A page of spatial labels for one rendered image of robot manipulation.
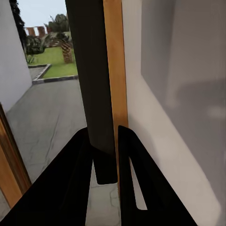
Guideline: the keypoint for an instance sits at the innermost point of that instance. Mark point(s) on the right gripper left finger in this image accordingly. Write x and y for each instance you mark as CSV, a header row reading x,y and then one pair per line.
x,y
59,197

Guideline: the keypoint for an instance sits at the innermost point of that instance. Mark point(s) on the poster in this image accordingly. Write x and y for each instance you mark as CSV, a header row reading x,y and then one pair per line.
x,y
87,26

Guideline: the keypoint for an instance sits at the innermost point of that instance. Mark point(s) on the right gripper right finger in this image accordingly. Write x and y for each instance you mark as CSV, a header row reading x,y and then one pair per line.
x,y
164,207

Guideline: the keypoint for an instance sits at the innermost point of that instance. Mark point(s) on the door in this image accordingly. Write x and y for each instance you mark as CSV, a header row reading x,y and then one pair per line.
x,y
41,106

